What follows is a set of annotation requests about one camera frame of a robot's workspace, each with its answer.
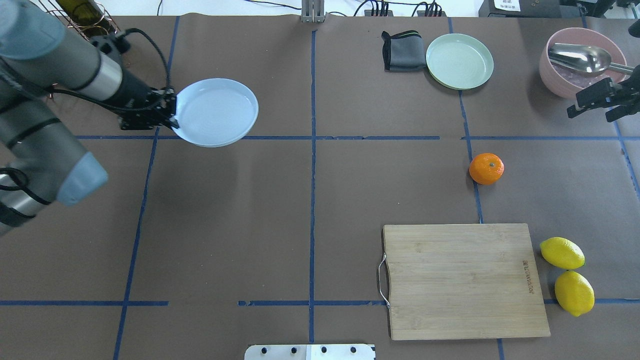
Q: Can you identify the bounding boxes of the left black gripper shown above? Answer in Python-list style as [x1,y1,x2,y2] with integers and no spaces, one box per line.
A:
[119,87,177,131]

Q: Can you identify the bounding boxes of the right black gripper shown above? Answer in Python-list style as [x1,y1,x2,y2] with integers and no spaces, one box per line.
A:
[566,64,640,123]

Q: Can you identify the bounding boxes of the light blue plate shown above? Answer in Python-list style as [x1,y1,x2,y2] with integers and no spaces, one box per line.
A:
[172,78,259,148]

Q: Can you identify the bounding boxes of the orange fruit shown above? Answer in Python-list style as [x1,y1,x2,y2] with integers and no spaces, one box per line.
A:
[468,153,505,185]

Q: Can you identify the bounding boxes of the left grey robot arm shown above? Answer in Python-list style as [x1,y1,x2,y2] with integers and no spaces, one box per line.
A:
[0,0,179,234]

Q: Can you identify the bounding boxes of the light green plate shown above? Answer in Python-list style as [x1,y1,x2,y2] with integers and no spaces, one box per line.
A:
[425,33,495,91]

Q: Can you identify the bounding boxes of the pink bowl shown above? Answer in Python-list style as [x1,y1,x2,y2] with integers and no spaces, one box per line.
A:
[538,27,629,101]

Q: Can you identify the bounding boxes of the large metal spoon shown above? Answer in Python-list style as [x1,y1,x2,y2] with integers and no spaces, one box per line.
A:
[547,43,634,76]

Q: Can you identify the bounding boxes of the green glass wine bottle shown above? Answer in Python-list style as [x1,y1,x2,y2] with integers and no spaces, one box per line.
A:
[55,0,114,38]

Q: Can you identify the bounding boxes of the upper yellow lemon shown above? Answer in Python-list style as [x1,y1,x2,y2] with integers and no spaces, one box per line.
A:
[540,236,586,271]

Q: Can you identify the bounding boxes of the yellow lemon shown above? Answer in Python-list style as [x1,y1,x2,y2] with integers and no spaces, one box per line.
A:
[540,236,586,271]
[554,270,595,317]

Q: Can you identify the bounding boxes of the lower yellow lemon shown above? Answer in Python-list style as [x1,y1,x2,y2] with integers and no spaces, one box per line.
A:
[554,270,595,317]

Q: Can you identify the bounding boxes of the bamboo cutting board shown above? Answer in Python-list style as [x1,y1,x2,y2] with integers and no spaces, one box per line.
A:
[381,223,551,341]

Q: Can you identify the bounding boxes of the copper wire bottle rack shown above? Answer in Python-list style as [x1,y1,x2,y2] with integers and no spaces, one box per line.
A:
[33,0,131,68]

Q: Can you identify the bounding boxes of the grey metal bracket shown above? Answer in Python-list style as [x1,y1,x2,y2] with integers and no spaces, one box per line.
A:
[301,0,327,23]

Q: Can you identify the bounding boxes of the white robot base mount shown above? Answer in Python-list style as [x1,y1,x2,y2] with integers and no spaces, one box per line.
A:
[244,343,377,360]

